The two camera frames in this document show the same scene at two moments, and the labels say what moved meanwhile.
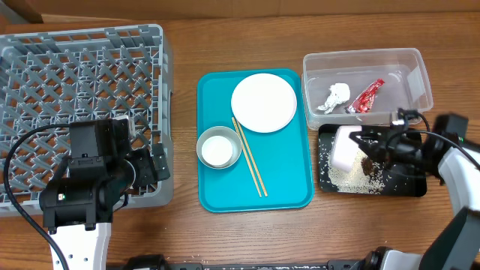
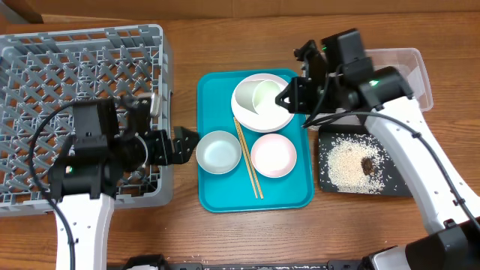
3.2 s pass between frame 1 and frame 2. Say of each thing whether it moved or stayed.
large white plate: stayed
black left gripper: moved
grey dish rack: stayed
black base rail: stayed
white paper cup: moved
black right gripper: moved
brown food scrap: stayed
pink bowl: moved
